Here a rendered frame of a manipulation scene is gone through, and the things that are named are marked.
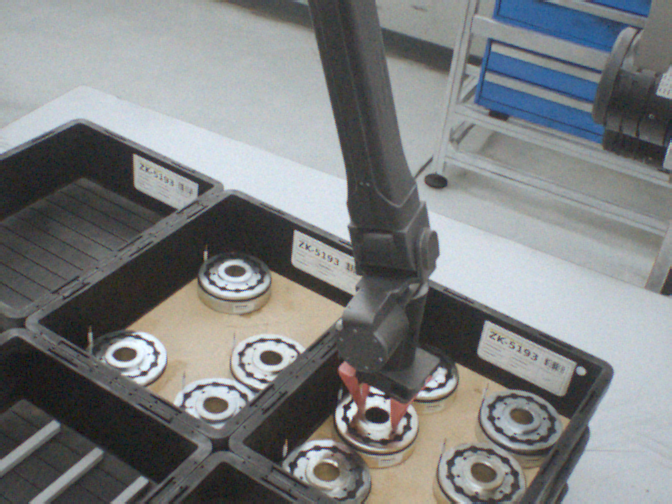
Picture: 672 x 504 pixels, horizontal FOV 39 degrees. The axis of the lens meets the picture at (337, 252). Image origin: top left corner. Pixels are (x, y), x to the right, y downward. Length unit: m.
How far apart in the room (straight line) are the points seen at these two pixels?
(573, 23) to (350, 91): 2.08
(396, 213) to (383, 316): 0.11
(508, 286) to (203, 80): 2.29
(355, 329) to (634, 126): 0.59
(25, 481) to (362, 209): 0.48
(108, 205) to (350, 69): 0.74
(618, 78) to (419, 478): 0.60
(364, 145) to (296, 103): 2.74
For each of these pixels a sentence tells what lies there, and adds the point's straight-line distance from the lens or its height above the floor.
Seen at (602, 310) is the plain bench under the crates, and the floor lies 0.70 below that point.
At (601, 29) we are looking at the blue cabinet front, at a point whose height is 0.67.
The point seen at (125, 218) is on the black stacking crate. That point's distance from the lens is 1.52.
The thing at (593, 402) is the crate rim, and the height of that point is 0.93.
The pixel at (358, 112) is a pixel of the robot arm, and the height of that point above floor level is 1.27.
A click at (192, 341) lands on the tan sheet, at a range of 1.29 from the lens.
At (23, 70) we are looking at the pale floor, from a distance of 3.83.
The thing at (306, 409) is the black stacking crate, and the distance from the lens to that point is 1.15.
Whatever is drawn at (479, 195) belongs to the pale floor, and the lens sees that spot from 3.27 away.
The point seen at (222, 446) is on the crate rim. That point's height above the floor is 0.92.
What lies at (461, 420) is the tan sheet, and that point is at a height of 0.83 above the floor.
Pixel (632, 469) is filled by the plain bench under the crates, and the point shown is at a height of 0.70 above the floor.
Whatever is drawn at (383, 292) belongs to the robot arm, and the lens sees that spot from 0.99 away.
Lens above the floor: 1.69
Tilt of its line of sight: 36 degrees down
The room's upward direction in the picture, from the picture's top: 8 degrees clockwise
